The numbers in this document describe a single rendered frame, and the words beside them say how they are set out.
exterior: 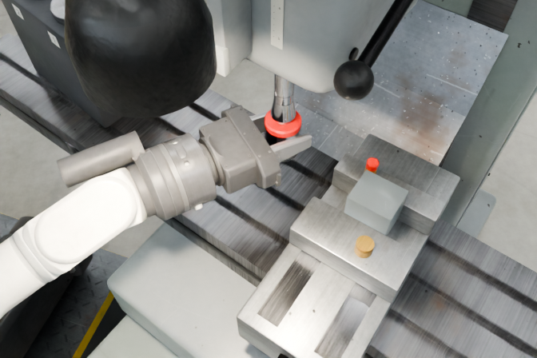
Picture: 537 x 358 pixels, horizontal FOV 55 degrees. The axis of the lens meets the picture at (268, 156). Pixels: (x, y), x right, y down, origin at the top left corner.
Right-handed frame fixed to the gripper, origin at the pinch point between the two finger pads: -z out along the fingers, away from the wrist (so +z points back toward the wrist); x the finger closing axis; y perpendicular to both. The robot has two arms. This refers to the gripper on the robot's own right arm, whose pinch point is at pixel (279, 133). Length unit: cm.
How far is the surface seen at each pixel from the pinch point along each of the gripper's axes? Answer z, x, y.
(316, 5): 3.7, -11.0, -28.2
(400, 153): -18.2, -5.1, 9.7
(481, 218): -80, 5, 93
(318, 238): 1.5, -13.0, 5.8
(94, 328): 38, 22, 77
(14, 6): 24.4, 42.6, -0.3
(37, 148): 41, 121, 114
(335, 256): 0.9, -15.9, 6.3
